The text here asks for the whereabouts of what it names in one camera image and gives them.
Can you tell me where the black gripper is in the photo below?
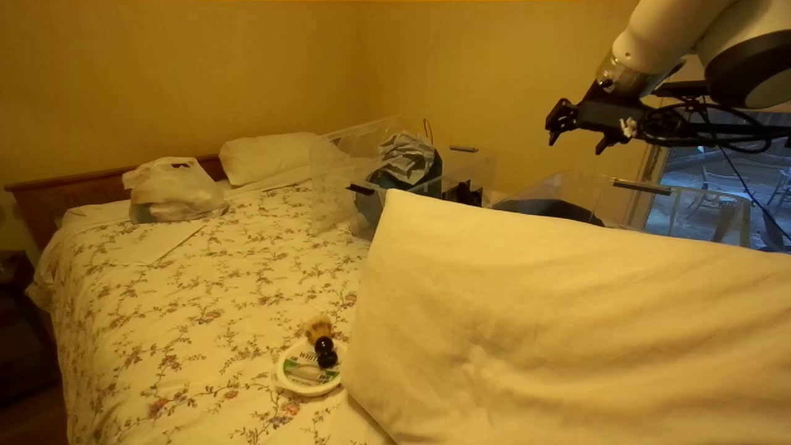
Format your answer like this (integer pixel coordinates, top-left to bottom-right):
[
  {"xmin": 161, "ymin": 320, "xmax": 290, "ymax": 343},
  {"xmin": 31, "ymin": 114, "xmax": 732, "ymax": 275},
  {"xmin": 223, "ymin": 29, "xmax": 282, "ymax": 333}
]
[{"xmin": 543, "ymin": 81, "xmax": 649, "ymax": 154}]

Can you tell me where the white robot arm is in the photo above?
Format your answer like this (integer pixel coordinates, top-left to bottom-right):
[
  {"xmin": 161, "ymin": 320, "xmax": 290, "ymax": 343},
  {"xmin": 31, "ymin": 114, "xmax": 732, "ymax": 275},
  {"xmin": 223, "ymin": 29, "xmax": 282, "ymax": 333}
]
[{"xmin": 543, "ymin": 0, "xmax": 791, "ymax": 154}]

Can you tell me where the clear plastic box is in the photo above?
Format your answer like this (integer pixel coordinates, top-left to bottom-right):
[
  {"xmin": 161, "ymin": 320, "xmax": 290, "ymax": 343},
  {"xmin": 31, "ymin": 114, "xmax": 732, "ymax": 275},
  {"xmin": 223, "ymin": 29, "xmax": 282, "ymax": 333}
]
[{"xmin": 488, "ymin": 172, "xmax": 671, "ymax": 231}]

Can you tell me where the clear plastic storage bin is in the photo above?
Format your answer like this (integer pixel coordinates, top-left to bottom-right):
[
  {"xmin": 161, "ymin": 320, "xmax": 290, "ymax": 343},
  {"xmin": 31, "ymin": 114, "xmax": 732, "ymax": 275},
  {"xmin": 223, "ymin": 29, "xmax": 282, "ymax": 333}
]
[{"xmin": 311, "ymin": 119, "xmax": 497, "ymax": 237}]

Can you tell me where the crumpled grey plastic bag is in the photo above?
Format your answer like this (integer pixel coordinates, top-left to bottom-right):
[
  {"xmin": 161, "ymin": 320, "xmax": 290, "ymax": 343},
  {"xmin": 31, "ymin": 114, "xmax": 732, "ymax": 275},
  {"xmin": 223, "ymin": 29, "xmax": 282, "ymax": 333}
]
[{"xmin": 381, "ymin": 133, "xmax": 438, "ymax": 185}]

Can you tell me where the large white front pillow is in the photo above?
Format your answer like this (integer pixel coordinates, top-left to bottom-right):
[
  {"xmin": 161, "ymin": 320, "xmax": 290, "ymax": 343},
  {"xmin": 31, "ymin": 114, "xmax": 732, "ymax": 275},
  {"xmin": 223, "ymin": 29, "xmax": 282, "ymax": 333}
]
[{"xmin": 344, "ymin": 191, "xmax": 791, "ymax": 445}]

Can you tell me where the small white far pillow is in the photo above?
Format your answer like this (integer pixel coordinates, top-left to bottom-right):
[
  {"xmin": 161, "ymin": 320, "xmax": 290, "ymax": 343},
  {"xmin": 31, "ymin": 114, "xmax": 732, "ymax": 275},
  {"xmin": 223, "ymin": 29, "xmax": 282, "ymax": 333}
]
[{"xmin": 216, "ymin": 133, "xmax": 333, "ymax": 187}]

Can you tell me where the small dark bottle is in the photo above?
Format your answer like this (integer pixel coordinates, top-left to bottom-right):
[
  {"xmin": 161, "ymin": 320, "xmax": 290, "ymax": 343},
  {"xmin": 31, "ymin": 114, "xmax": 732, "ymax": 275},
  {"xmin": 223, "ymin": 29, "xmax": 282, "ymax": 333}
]
[{"xmin": 314, "ymin": 336, "xmax": 339, "ymax": 368}]

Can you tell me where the white plastic bag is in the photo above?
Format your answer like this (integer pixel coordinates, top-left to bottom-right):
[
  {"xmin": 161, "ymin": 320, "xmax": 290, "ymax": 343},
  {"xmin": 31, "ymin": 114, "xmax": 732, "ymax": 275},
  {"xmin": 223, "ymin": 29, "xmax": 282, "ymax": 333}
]
[{"xmin": 121, "ymin": 156, "xmax": 227, "ymax": 222}]

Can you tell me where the floral bedspread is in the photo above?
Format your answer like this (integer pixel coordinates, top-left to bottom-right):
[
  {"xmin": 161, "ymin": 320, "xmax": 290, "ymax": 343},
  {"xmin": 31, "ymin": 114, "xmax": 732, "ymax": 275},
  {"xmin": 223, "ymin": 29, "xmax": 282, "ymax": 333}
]
[{"xmin": 28, "ymin": 181, "xmax": 388, "ymax": 445}]

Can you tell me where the wooden headboard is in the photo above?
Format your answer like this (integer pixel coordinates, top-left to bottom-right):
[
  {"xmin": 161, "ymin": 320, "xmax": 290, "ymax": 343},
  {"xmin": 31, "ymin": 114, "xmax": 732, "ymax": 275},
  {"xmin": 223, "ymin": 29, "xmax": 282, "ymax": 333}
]
[{"xmin": 10, "ymin": 156, "xmax": 225, "ymax": 248}]

